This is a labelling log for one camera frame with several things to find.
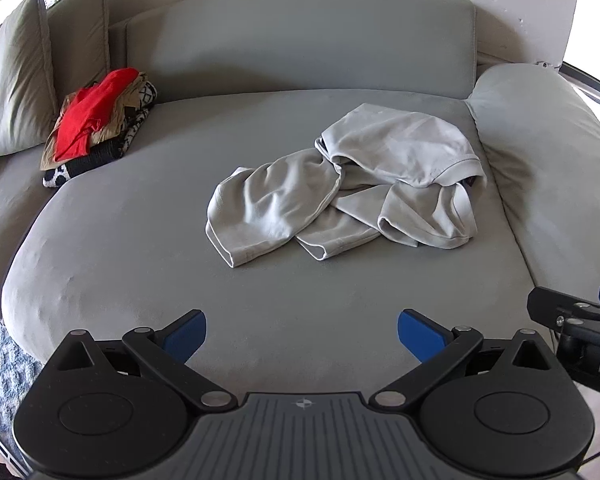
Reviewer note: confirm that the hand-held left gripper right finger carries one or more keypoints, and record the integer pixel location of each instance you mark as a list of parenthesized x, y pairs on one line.
[(420, 332)]

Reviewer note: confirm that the olive grey throw pillow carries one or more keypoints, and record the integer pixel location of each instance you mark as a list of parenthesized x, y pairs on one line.
[(80, 35), (10, 85)]

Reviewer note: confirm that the red garment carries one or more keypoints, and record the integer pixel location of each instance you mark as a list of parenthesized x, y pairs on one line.
[(87, 110)]

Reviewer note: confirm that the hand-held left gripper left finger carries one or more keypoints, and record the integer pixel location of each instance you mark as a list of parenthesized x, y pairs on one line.
[(187, 335)]

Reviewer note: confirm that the light grey sofa cushion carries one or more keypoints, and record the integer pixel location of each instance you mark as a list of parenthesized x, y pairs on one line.
[(545, 160)]

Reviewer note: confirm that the grey sofa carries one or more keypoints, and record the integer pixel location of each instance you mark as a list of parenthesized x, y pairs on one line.
[(130, 240)]

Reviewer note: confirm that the stack of folded clothes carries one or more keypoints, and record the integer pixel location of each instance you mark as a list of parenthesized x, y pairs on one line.
[(112, 125), (90, 160)]

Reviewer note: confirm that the blue patterned rug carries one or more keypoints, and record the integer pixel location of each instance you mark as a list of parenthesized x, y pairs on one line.
[(5, 360)]

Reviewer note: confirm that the dark window frame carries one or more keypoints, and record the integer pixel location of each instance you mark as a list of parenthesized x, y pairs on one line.
[(587, 80)]

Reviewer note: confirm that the light grey printed t-shirt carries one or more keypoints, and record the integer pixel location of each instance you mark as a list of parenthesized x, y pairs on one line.
[(395, 145)]

